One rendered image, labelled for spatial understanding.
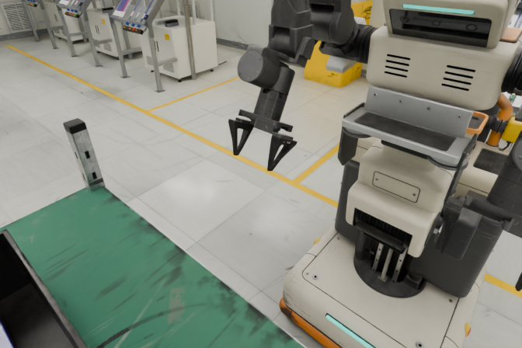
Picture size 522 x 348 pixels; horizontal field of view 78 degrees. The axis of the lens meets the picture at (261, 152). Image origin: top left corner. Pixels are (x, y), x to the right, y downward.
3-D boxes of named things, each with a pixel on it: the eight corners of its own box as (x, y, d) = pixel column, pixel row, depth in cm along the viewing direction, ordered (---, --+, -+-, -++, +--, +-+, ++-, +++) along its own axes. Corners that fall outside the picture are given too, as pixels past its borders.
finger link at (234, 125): (241, 161, 66) (255, 117, 64) (217, 151, 70) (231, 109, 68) (262, 163, 71) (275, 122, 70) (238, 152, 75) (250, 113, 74)
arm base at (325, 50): (376, 29, 79) (332, 22, 86) (367, 10, 73) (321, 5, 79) (361, 61, 80) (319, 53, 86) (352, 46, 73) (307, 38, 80)
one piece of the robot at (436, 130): (356, 147, 94) (370, 75, 83) (461, 186, 79) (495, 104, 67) (328, 172, 84) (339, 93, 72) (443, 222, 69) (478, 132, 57)
